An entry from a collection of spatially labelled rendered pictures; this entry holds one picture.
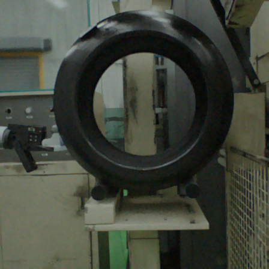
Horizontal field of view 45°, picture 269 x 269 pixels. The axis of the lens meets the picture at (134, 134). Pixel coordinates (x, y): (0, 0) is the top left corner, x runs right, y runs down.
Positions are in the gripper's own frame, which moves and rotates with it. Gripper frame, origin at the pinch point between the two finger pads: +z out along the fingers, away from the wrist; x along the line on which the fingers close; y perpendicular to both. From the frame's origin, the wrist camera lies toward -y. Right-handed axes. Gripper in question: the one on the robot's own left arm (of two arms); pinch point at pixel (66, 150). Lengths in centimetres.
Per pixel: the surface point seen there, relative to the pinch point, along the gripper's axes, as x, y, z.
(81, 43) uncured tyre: -10.8, 32.9, 4.7
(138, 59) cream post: 25.9, 35.6, 19.6
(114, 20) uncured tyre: -10.2, 40.4, 13.7
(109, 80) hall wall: 889, 109, -106
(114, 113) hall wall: 883, 9, -82
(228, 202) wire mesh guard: 27, -19, 61
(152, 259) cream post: 26, -46, 32
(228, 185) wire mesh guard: 26, -12, 60
